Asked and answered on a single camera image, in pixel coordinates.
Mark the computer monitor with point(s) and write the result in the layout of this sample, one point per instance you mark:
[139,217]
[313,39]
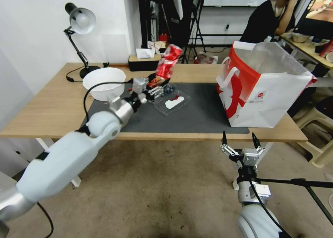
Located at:
[318,11]

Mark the black light stand tripod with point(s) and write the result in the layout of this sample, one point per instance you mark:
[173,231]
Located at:
[195,27]

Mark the black tripod pole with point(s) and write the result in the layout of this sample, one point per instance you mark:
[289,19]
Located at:
[299,182]

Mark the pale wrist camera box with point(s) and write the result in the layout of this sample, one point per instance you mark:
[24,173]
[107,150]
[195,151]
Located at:
[140,84]
[251,156]

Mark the clear disposable takeout box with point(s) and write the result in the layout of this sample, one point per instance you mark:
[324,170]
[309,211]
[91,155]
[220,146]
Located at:
[173,102]

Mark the dark grey table mat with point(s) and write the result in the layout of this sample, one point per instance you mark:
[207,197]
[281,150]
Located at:
[195,118]

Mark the red white delivery bag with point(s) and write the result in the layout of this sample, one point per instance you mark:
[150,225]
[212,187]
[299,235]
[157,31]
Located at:
[270,97]

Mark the black tissue box wooden lid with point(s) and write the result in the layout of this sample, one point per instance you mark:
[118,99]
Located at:
[141,63]

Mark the white round bowl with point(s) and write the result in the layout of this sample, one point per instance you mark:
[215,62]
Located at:
[104,79]

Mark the red snack bag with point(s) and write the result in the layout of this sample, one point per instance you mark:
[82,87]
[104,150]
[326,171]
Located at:
[169,61]

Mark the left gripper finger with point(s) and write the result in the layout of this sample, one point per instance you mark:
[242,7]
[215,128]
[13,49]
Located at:
[158,85]
[156,94]

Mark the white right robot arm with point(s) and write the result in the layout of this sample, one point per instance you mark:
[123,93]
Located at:
[251,219]

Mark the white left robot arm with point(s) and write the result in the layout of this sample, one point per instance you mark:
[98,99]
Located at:
[65,160]

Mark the wooden table white legs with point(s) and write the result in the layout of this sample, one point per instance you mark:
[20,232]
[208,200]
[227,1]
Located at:
[52,105]

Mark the black desk lamp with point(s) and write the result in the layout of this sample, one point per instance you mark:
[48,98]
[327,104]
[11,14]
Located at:
[82,20]

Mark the wooden side table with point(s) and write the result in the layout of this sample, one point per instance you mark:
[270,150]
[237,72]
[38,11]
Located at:
[307,49]

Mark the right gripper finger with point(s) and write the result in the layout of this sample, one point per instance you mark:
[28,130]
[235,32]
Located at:
[229,149]
[258,147]

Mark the blueberries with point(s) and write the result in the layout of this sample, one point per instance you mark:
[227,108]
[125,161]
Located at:
[169,90]

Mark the white softbox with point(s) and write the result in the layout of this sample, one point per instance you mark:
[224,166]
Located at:
[174,0]

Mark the metal bowl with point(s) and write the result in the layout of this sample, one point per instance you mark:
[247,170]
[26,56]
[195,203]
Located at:
[300,37]

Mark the beige plastic stool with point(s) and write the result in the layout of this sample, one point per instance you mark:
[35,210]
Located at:
[321,141]

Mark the person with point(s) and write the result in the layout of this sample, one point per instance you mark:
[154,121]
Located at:
[262,19]

